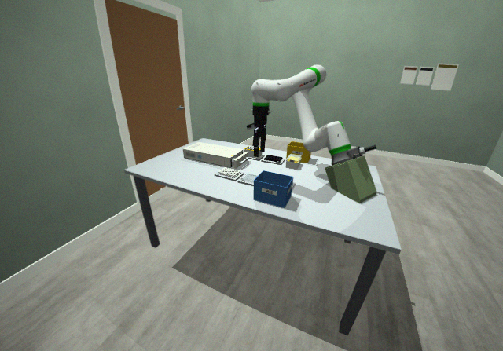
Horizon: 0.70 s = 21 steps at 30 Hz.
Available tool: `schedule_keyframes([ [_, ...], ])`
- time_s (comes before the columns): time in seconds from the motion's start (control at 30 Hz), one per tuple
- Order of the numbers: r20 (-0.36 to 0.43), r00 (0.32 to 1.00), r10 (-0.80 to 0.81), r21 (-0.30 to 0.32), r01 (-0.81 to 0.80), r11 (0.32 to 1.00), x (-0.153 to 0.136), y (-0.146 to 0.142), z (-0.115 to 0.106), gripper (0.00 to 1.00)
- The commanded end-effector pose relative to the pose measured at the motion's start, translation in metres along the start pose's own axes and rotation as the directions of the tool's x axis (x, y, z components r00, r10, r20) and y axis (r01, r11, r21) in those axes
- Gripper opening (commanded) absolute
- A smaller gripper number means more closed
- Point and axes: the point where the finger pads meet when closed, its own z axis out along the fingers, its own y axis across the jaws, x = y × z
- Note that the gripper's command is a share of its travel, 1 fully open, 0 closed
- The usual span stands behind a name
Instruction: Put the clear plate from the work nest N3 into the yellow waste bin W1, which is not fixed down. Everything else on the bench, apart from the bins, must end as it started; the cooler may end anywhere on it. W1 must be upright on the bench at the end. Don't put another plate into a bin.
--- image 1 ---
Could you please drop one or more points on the blue open-top bin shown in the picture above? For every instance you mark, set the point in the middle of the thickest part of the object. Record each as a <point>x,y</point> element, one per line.
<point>273,188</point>

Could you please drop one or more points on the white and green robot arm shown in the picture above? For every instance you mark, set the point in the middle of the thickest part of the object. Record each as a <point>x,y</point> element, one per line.
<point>332,136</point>

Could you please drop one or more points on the yellow waste bin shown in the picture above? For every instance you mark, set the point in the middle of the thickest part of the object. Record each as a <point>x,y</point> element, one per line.
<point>298,150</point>

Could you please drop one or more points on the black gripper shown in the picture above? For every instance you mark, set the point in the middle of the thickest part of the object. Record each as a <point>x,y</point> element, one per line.
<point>260,122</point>

